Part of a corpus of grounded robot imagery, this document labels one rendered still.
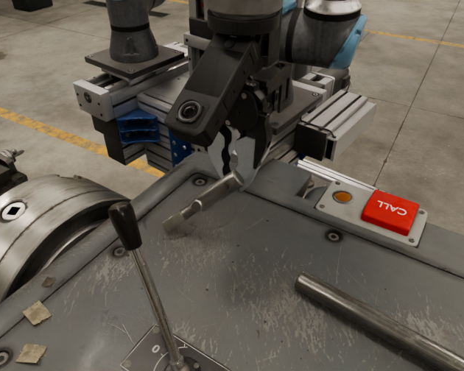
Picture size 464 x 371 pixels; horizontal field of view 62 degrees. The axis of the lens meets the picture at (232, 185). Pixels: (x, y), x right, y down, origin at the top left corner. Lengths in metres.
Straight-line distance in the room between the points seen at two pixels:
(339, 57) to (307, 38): 0.08
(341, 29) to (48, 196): 0.62
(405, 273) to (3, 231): 0.52
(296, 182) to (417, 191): 2.25
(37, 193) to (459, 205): 2.51
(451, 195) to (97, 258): 2.56
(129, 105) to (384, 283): 0.98
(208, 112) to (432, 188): 2.57
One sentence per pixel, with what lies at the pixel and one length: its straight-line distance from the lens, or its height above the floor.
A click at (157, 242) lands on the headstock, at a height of 1.25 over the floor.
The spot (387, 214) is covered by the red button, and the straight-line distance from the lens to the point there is 0.54.
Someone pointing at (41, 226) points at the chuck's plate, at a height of 1.23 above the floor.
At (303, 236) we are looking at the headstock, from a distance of 0.50.
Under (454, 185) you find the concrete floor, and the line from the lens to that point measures 2.95.
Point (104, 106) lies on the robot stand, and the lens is 1.21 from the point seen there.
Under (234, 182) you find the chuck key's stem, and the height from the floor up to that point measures 1.33.
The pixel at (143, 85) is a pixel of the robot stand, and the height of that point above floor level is 1.09.
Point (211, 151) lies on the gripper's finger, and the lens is 0.47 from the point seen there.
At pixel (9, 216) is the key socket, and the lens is 0.63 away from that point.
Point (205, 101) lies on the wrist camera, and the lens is 0.36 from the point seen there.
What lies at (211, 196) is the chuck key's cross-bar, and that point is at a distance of 0.39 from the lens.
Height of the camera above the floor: 1.61
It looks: 39 degrees down
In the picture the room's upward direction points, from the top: straight up
